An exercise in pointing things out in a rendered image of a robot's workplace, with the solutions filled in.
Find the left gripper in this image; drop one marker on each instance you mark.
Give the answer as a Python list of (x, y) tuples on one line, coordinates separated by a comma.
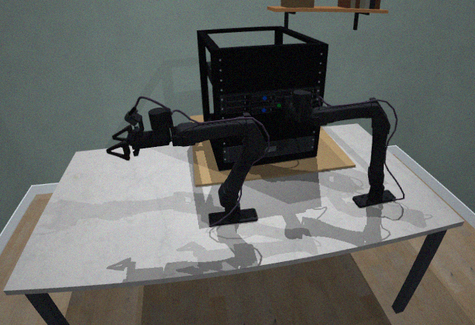
[(137, 138)]

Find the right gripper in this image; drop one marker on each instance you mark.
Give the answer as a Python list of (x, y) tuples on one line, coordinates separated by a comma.
[(287, 106)]

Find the black open rack frame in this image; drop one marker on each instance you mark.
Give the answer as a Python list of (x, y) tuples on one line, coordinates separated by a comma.
[(259, 68)]

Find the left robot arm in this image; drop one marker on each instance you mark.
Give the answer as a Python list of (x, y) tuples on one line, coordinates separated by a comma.
[(189, 133)]

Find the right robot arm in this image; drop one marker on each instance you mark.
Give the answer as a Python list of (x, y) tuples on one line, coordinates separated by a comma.
[(381, 128)]

